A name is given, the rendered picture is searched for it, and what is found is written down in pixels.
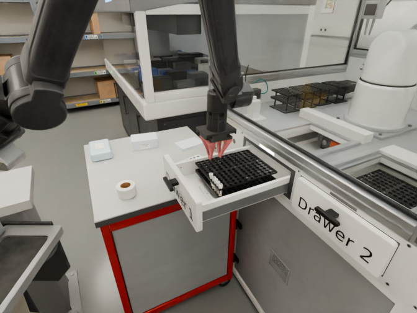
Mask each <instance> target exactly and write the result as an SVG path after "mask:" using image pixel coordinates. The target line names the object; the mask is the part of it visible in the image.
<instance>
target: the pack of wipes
mask: <svg viewBox="0 0 417 313"><path fill-rule="evenodd" d="M89 152H90V157H91V161H93V162H95V161H101V160H106V159H110V158H113V154H112V149H111V146H110V143H109V140H108V139H103V140H96V141H92V142H89Z"/></svg>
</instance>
